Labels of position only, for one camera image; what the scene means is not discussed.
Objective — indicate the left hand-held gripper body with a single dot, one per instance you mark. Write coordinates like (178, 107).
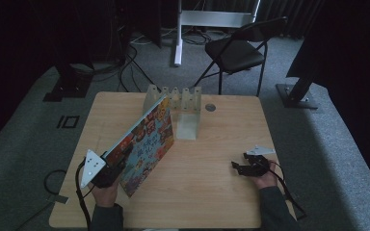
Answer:
(94, 168)

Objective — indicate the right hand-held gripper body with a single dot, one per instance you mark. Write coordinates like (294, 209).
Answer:
(257, 165)

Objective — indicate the colourful picture book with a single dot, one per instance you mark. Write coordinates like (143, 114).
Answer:
(151, 141)

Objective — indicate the clear acrylic book rack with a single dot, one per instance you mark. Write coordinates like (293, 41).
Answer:
(188, 109)

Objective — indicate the person's right hand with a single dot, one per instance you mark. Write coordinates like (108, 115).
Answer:
(266, 181)

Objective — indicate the person's left hand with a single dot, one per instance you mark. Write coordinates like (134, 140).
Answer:
(106, 194)

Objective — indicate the grey tape piece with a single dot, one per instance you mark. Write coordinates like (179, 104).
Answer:
(58, 199)

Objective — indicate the round grey table grommet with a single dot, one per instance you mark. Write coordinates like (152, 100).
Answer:
(210, 107)

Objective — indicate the black stand base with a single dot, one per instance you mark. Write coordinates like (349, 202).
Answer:
(297, 96)
(69, 86)

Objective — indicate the black folding chair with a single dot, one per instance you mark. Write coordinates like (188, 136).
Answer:
(237, 54)

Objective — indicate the dark curtain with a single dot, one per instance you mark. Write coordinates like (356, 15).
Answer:
(289, 16)

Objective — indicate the white metal stand frame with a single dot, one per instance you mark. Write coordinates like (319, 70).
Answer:
(179, 38)

